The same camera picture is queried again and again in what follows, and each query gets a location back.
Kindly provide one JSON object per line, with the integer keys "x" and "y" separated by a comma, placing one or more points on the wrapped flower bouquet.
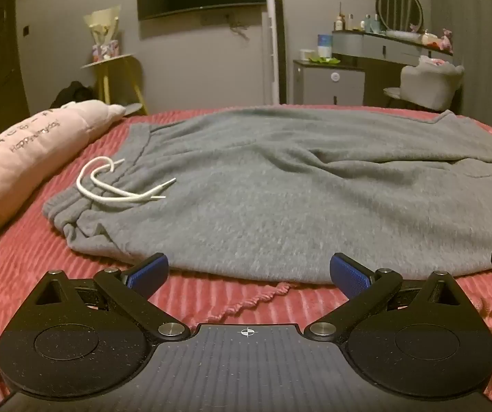
{"x": 105, "y": 34}

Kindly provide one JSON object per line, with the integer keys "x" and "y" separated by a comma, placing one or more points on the yellow side table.
{"x": 113, "y": 66}

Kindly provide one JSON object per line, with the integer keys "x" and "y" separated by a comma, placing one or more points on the grey dressing table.
{"x": 383, "y": 47}

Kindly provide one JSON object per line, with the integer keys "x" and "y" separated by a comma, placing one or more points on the white tower air conditioner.
{"x": 273, "y": 47}

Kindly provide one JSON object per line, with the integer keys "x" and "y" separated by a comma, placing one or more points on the pink plush toy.
{"x": 446, "y": 38}

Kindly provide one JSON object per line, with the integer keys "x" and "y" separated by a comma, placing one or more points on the white upholstered chair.
{"x": 430, "y": 83}

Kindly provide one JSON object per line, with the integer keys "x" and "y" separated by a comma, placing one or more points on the black bag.
{"x": 74, "y": 93}

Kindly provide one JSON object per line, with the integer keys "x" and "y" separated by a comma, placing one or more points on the pink plush pillow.
{"x": 27, "y": 154}

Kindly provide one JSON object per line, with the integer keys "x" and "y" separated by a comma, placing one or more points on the grey pants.
{"x": 271, "y": 189}

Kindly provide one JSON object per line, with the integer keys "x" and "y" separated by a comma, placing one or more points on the red ribbed blanket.
{"x": 211, "y": 304}

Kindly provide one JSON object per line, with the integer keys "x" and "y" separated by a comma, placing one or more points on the grey cabinet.
{"x": 327, "y": 83}

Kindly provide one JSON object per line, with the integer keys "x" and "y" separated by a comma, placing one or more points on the white and blue humidifier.
{"x": 324, "y": 46}

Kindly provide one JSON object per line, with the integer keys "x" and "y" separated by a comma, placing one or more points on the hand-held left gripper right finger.
{"x": 351, "y": 277}

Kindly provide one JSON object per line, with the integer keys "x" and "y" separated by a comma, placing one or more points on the blue cosmetic bottle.
{"x": 367, "y": 23}

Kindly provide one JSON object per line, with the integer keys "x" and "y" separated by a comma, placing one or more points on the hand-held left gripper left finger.
{"x": 149, "y": 268}

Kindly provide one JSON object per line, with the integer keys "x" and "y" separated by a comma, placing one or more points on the grey curtain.
{"x": 482, "y": 43}

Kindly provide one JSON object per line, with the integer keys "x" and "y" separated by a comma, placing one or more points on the round vanity mirror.
{"x": 399, "y": 6}

